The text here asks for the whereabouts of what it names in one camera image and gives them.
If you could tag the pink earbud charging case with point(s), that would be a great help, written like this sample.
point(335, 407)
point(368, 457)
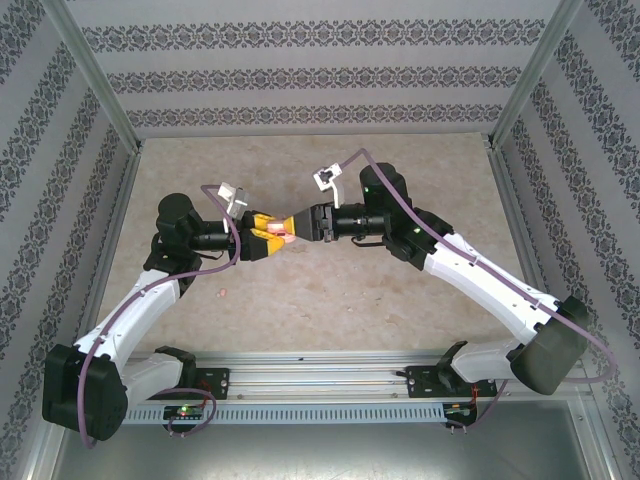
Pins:
point(276, 229)

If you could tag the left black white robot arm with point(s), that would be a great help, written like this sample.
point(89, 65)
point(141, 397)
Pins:
point(145, 305)

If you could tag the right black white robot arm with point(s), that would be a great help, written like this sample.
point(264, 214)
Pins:
point(490, 285)

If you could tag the steel sheet panel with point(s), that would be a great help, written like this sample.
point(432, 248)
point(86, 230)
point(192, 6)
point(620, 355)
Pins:
point(320, 455)

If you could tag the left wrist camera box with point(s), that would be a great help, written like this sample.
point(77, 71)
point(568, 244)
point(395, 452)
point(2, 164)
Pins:
point(237, 200)

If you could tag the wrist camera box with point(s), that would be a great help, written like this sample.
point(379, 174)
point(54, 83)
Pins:
point(325, 176)
point(237, 200)

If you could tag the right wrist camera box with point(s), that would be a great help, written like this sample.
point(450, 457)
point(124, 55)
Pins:
point(325, 176)

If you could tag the aluminium table side rail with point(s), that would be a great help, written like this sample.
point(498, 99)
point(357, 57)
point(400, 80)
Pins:
point(107, 250)
point(530, 250)

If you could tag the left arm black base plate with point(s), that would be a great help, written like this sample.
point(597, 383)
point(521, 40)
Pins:
point(220, 382)

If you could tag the aluminium mounting rail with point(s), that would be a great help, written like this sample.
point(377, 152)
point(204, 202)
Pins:
point(320, 375)

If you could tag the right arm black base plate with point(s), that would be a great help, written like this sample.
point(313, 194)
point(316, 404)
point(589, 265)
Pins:
point(420, 382)

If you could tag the aluminium frame post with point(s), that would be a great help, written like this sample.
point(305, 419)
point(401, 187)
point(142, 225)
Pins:
point(535, 75)
point(95, 75)

